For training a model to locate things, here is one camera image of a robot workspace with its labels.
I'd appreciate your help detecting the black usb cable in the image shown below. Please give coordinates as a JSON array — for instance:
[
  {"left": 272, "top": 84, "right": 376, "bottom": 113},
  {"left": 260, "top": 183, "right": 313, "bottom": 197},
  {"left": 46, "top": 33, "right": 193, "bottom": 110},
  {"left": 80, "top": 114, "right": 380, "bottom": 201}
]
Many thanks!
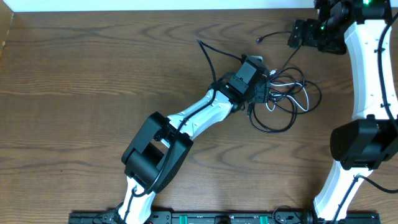
[{"left": 247, "top": 30, "right": 323, "bottom": 134}]

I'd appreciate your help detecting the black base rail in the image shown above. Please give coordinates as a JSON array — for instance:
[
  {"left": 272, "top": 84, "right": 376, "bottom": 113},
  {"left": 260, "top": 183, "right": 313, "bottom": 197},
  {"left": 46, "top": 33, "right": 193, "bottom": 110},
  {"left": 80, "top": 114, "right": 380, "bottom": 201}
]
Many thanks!
[{"left": 68, "top": 210, "right": 381, "bottom": 224}]

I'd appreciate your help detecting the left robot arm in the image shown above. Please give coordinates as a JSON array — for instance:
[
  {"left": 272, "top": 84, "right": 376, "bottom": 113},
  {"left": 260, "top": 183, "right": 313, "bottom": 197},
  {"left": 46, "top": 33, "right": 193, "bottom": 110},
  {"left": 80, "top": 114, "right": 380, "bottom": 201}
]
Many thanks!
[{"left": 116, "top": 56, "right": 269, "bottom": 223}]

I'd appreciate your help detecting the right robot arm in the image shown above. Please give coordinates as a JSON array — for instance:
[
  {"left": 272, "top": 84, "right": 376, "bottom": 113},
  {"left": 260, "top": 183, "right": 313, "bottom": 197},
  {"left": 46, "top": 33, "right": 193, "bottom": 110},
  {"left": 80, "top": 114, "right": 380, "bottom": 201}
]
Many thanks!
[{"left": 288, "top": 0, "right": 397, "bottom": 223}]

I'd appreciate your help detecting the white usb cable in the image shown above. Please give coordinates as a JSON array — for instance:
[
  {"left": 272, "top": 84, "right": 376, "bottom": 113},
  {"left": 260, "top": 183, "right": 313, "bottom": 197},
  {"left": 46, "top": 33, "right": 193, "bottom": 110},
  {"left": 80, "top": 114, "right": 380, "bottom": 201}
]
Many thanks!
[{"left": 266, "top": 68, "right": 310, "bottom": 113}]

